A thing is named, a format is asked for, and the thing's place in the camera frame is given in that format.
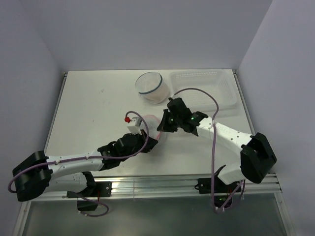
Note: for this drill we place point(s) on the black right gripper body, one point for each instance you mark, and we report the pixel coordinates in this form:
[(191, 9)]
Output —
[(177, 120)]

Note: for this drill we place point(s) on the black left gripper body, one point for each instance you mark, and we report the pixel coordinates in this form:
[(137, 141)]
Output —
[(141, 138)]

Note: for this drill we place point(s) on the pink trimmed mesh laundry bag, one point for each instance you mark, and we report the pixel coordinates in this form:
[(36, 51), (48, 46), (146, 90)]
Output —
[(152, 123)]

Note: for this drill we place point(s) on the beige bra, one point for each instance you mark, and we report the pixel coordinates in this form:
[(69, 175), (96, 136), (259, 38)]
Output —
[(155, 88)]

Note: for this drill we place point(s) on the grey trimmed mesh laundry bag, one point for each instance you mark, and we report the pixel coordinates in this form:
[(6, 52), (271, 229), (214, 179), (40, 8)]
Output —
[(139, 87)]

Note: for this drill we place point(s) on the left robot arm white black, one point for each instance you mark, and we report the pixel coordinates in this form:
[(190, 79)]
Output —
[(40, 173)]

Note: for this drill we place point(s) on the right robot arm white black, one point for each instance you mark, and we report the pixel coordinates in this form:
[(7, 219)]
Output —
[(255, 155)]

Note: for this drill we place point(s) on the white perforated plastic basket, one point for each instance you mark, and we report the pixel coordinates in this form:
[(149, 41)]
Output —
[(215, 82)]

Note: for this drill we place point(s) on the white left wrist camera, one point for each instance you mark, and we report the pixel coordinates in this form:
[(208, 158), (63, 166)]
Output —
[(134, 125)]

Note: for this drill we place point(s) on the aluminium frame rail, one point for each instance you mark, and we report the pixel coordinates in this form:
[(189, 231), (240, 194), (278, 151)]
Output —
[(157, 187)]

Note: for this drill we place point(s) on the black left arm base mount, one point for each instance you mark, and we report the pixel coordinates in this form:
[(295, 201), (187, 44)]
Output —
[(90, 198)]

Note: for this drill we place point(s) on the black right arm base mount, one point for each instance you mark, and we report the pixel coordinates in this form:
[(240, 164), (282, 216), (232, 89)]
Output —
[(203, 186)]

